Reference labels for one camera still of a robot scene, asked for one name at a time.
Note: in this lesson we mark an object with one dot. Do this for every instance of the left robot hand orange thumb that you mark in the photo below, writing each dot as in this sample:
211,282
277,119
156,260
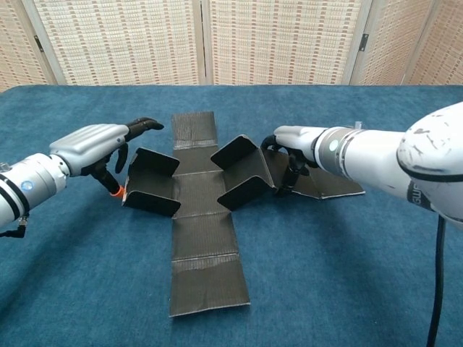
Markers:
90,144

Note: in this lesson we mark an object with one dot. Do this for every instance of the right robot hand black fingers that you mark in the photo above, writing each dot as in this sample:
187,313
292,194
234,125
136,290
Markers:
296,139

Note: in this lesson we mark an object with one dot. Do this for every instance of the black cardboard box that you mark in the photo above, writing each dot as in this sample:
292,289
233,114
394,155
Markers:
206,217

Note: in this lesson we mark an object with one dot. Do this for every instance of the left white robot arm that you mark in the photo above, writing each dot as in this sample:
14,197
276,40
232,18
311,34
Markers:
25,188

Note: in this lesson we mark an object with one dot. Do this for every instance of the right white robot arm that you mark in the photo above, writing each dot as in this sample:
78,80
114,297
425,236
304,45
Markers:
380,155

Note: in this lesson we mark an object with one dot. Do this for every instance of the woven bamboo folding screen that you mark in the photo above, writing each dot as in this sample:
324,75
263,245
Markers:
126,43

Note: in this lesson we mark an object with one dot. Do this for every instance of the black screen hinge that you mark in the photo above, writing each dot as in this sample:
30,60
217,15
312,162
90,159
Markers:
38,41
365,41

